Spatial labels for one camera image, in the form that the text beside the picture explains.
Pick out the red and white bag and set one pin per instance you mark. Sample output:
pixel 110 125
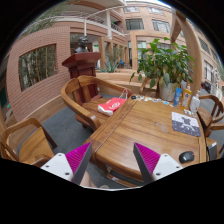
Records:
pixel 111 106

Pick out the green potted plant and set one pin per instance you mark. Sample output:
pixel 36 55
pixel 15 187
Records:
pixel 167 66

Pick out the wooden armchair near left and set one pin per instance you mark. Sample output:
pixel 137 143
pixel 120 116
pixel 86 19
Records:
pixel 36 150

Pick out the white pump bottle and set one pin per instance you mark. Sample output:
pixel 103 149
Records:
pixel 195 102

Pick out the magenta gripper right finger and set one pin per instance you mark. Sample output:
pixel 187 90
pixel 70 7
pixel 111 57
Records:
pixel 154 166

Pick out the dark wooden pedestal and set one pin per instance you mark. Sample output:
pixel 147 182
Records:
pixel 84 64

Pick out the dark bronze bust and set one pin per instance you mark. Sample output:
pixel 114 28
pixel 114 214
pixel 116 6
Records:
pixel 82 45

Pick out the white plant pot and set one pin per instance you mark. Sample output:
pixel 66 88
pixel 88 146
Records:
pixel 167 92

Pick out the yellow orange bottle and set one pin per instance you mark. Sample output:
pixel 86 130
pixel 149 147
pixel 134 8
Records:
pixel 186 96

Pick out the blue tube bottle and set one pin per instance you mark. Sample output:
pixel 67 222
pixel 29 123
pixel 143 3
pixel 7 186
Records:
pixel 177 96

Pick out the wooden armchair right side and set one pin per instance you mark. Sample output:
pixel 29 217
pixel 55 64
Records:
pixel 211 121

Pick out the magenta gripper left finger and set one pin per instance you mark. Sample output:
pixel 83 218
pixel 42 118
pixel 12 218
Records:
pixel 72 166

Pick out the patterned grey mouse pad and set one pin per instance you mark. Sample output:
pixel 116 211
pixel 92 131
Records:
pixel 185 124

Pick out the wooden armchair behind table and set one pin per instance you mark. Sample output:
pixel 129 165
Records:
pixel 76 94

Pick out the wooden table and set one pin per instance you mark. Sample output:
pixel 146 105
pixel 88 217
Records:
pixel 148 123

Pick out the black computer mouse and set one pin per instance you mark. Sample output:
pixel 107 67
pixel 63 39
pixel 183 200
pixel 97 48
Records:
pixel 186 156

